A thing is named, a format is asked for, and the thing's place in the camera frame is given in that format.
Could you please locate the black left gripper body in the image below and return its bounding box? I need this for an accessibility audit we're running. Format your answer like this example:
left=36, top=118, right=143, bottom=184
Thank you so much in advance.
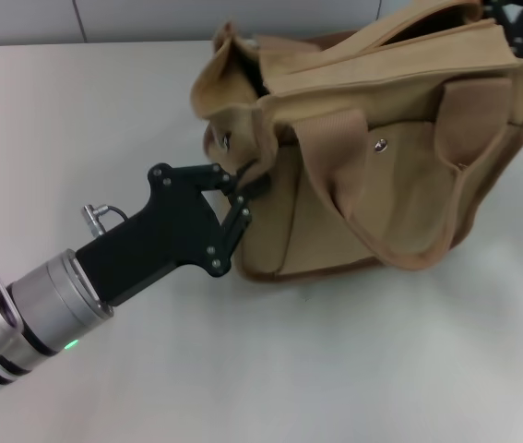
left=75, top=162, right=234, bottom=308

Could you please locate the khaki canvas food bag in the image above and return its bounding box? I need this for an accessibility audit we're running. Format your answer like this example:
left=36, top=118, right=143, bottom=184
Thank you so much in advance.
left=190, top=0, right=523, bottom=283

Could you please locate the left gripper cable connector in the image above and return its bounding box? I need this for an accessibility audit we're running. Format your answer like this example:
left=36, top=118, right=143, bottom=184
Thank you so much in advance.
left=80, top=204, right=128, bottom=237

